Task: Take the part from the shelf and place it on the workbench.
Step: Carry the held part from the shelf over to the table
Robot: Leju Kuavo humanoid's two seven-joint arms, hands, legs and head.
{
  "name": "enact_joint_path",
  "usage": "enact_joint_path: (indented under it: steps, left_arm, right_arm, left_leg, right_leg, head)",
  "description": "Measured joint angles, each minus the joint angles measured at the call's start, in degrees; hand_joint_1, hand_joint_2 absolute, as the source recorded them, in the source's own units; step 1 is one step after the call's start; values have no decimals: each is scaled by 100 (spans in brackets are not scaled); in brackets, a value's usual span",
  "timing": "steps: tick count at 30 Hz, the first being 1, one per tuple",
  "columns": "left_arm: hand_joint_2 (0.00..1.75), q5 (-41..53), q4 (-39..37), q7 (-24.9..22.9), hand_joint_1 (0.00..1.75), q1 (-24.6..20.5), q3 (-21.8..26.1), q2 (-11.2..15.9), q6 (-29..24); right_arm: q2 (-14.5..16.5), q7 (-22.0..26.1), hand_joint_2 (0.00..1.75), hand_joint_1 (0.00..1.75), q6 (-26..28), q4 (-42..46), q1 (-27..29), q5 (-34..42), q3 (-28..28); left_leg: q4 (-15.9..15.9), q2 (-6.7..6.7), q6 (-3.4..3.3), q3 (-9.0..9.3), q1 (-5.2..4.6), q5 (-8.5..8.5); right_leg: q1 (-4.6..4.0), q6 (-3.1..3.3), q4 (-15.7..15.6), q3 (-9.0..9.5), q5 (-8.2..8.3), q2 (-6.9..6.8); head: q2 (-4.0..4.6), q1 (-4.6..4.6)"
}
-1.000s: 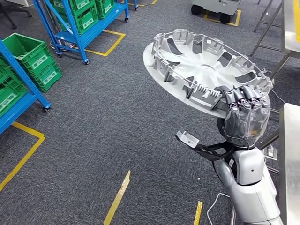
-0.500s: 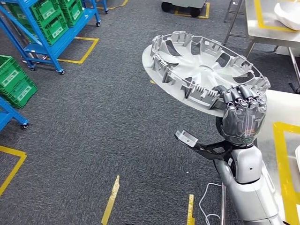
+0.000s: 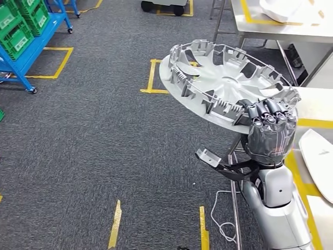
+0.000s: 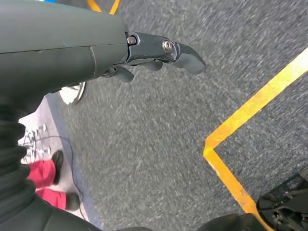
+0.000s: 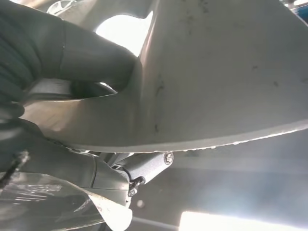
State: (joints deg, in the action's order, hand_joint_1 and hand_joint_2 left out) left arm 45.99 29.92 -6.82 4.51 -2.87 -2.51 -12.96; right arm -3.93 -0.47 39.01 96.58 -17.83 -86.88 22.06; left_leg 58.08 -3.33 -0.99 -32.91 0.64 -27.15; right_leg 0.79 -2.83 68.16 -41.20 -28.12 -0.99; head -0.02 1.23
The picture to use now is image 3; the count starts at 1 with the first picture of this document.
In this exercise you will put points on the yellow table tape marking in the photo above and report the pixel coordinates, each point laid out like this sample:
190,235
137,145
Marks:
315,123
245,12

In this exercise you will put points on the stainless steel table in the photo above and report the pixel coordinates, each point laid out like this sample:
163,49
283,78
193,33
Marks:
260,31

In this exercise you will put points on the yellow floor tape marking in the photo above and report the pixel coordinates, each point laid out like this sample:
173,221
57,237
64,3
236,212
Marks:
97,4
151,76
115,224
190,8
204,231

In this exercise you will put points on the stainless steel workbench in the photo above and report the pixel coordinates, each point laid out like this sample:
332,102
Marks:
312,100

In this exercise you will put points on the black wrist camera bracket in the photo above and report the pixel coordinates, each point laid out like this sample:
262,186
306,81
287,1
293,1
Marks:
233,172

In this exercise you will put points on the white plastic cover part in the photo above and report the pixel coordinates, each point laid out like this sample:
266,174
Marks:
281,10
317,162

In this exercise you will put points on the blue metal shelf rack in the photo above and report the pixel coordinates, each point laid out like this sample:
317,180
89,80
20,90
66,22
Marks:
74,6
31,51

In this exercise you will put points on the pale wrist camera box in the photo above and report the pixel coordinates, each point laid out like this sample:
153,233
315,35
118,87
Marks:
208,157

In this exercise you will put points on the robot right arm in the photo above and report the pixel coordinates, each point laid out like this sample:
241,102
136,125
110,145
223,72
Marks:
276,214

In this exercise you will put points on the grey plastic wheel hubcap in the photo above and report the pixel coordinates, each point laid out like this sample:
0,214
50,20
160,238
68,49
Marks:
226,86

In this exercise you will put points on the green plastic crate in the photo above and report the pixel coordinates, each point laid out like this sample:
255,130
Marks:
23,5
7,45
1,115
5,10
34,20

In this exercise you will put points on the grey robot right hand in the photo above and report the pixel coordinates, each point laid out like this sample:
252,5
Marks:
270,141

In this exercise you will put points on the white wheeled cart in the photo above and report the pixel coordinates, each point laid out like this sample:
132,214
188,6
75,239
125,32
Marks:
179,9

